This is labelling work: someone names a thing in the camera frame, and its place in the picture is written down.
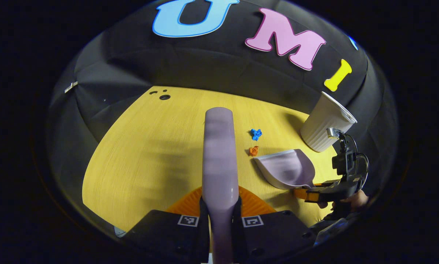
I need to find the small pink broom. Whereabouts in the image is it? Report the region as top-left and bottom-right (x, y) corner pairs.
(202, 107), (240, 264)

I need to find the white ribbed garbage bin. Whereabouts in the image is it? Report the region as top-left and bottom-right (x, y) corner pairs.
(300, 91), (358, 153)

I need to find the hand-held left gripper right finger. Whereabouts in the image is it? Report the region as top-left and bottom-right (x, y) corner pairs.
(232, 186), (318, 264)

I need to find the wooden desktop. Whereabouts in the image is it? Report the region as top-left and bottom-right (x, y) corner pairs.
(82, 86), (343, 232)

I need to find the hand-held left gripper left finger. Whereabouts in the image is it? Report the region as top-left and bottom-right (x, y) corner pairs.
(124, 186), (210, 264)

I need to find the black cable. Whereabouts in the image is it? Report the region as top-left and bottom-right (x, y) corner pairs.
(344, 133), (370, 180)

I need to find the pink dustpan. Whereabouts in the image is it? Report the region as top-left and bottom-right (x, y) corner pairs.
(254, 149), (316, 190)

